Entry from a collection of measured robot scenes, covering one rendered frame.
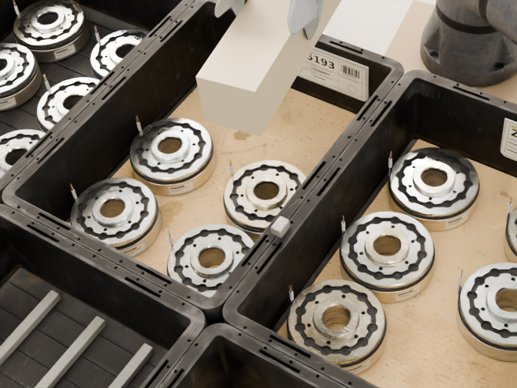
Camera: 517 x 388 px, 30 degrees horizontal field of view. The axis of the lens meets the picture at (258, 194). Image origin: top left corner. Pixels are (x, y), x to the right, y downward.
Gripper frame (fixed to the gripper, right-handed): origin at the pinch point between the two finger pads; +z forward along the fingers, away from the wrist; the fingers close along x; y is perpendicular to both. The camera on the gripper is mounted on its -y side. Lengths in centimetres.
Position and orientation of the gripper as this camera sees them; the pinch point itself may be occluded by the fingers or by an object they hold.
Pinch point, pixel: (278, 17)
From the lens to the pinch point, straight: 98.4
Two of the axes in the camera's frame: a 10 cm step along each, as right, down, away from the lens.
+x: 9.1, 2.6, -3.3
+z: 1.0, 6.3, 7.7
